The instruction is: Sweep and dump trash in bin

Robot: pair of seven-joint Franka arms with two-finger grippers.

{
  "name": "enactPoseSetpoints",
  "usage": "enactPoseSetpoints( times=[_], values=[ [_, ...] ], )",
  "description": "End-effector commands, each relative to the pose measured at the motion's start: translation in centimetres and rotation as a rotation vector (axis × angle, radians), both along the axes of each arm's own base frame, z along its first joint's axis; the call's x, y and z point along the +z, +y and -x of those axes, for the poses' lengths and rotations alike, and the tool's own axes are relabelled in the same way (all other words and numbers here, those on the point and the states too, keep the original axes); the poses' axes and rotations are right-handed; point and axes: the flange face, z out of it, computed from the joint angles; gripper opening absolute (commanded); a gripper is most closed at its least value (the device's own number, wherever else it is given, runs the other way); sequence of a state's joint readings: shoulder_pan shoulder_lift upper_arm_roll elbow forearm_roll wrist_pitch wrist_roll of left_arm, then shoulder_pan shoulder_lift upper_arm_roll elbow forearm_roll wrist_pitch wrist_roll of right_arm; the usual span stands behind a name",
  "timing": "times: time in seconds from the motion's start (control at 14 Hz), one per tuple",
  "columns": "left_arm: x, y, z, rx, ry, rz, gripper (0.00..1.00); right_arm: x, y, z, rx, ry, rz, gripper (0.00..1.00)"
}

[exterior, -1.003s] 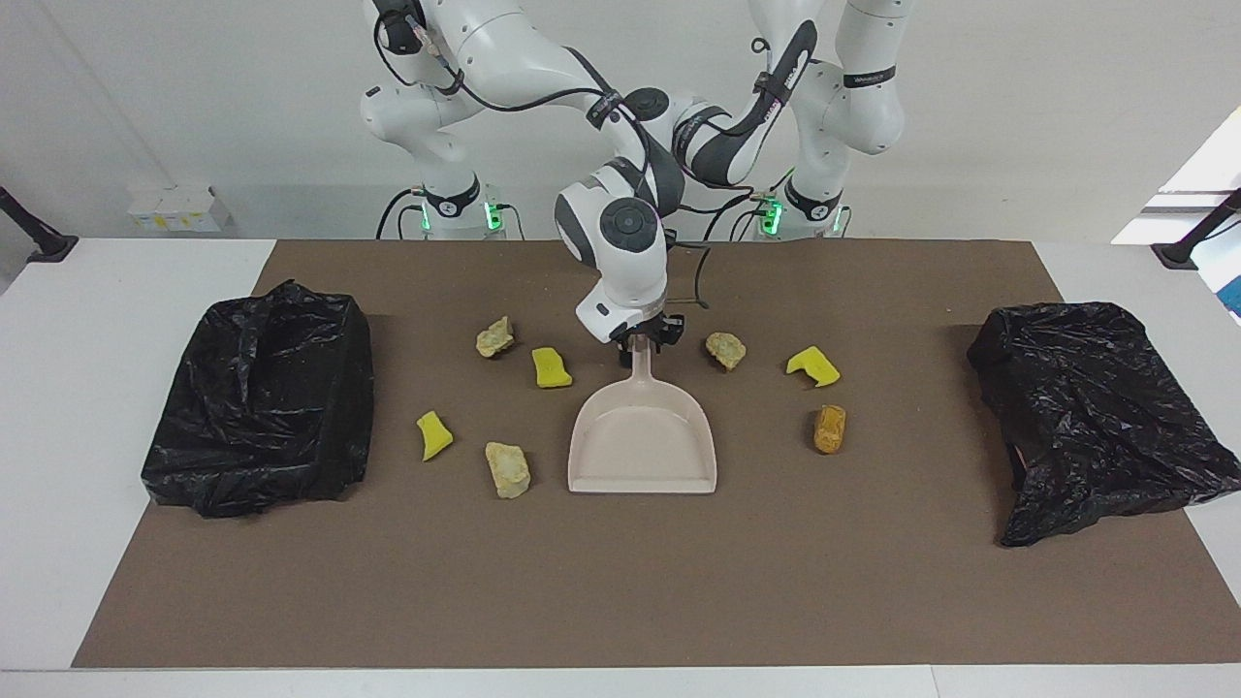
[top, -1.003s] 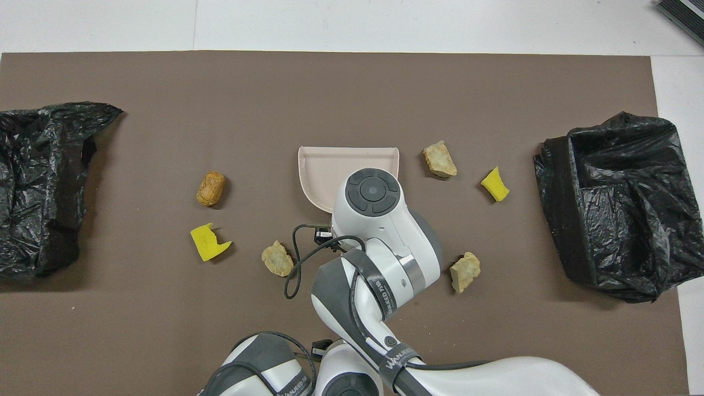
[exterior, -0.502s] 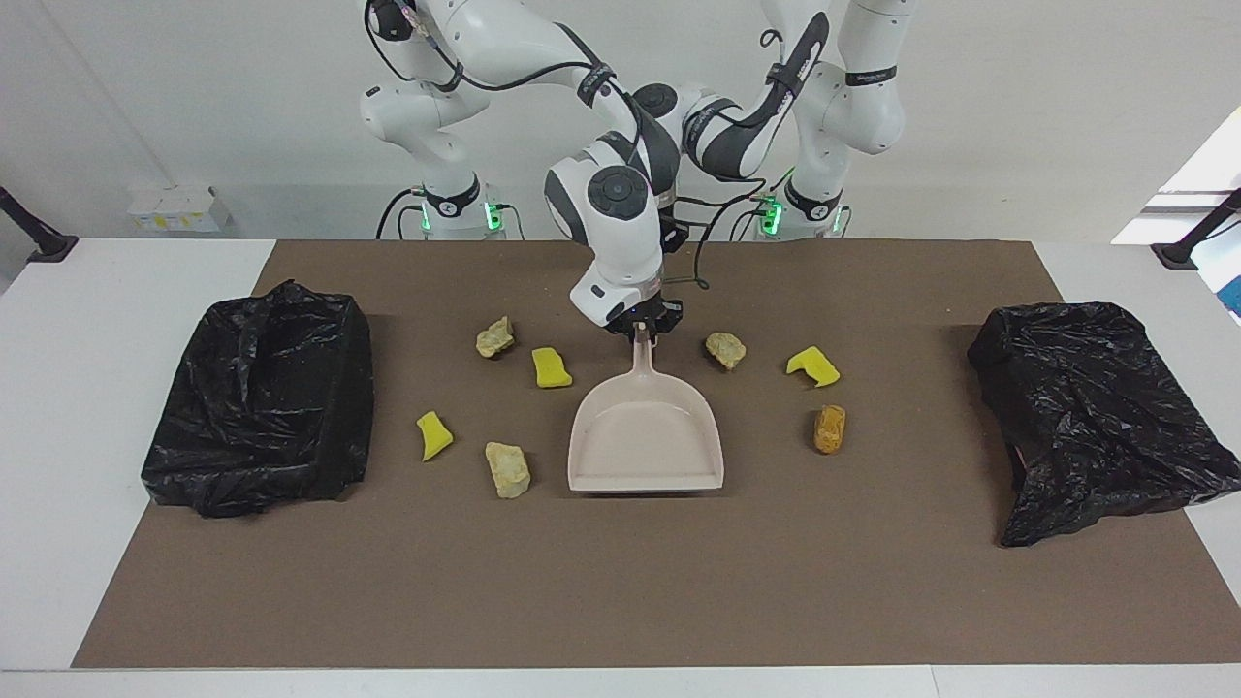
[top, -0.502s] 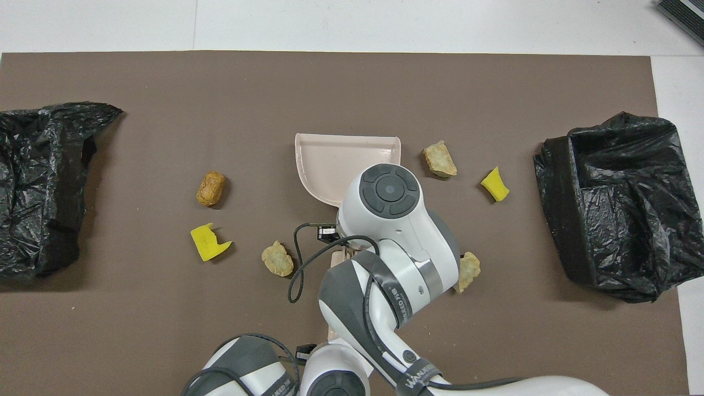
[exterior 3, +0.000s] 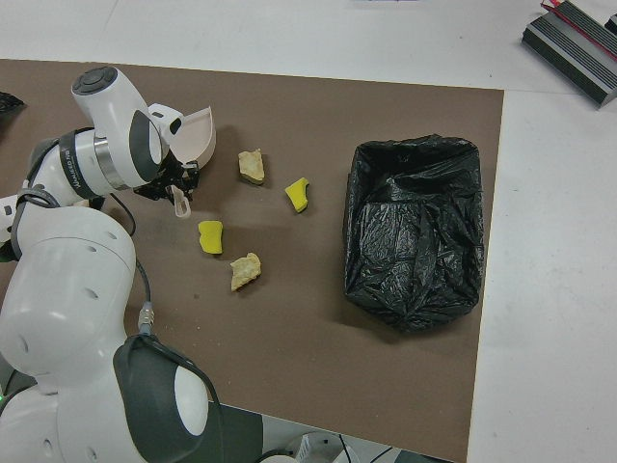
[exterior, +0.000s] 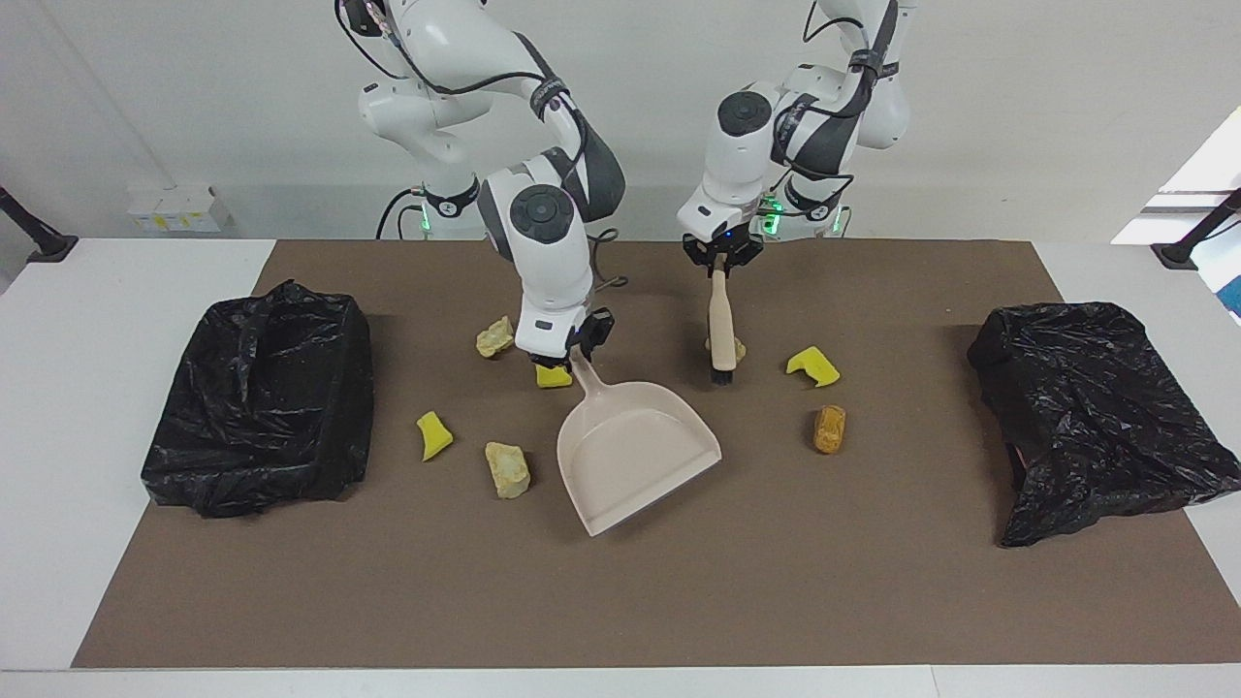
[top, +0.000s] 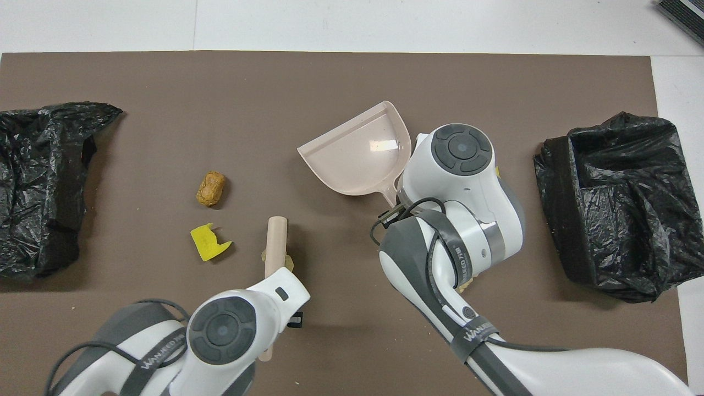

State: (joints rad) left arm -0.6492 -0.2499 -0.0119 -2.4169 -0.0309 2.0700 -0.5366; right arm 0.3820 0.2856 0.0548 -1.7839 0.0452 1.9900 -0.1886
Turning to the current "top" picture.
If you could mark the beige plastic dustpan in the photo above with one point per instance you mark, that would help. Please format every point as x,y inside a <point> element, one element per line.
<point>357,159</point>

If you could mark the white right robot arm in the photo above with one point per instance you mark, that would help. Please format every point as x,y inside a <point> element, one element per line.
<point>462,148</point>

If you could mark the brown sponge chunk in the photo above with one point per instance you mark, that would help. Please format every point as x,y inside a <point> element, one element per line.
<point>210,188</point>

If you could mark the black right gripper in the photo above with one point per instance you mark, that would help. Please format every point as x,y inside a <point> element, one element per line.
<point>391,218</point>

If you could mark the brown table mat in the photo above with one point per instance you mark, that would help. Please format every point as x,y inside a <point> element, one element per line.
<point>165,82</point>

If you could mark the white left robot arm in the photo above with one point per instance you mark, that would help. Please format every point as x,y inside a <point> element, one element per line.
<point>223,330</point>

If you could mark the pale orange layered sponge chunk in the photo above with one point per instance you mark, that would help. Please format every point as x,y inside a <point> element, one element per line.
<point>289,263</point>

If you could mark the dark ribbed metal object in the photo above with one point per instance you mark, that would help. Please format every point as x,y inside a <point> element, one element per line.
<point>685,14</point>

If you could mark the black plastic bin bag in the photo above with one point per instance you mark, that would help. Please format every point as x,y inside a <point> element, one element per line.
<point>33,247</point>
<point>660,264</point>

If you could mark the notched yellow sponge piece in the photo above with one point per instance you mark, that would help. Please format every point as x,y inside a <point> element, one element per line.
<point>204,245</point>

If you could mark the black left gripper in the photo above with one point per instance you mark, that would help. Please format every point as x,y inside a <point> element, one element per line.
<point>297,319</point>

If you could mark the beige hand brush black bristles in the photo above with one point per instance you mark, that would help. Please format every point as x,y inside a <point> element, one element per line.
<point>275,242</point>

